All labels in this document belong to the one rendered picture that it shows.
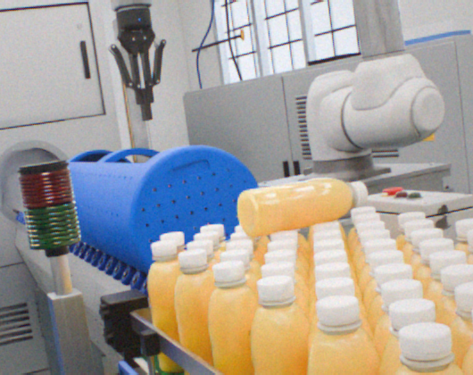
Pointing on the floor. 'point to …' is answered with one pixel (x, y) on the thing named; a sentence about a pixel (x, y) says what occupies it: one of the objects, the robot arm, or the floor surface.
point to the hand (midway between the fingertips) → (145, 104)
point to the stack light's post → (71, 333)
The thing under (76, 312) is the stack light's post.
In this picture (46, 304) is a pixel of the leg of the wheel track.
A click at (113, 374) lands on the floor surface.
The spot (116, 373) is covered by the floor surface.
